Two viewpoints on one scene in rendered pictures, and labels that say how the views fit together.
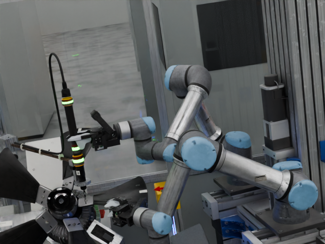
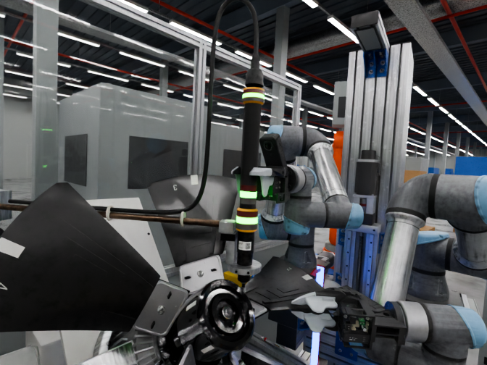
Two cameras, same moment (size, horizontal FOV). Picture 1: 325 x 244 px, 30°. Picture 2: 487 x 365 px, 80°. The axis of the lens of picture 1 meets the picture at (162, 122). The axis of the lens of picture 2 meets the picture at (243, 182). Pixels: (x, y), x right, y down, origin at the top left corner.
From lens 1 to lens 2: 220 cm
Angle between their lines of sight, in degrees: 44
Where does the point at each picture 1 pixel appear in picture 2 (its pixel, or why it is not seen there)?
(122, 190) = (277, 278)
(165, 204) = (403, 291)
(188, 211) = not seen: hidden behind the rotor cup
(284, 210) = (438, 285)
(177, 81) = (291, 140)
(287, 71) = (386, 148)
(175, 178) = (412, 248)
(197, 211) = not seen: hidden behind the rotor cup
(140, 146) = (306, 206)
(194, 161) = not seen: outside the picture
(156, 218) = (469, 316)
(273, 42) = (361, 123)
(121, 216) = (384, 325)
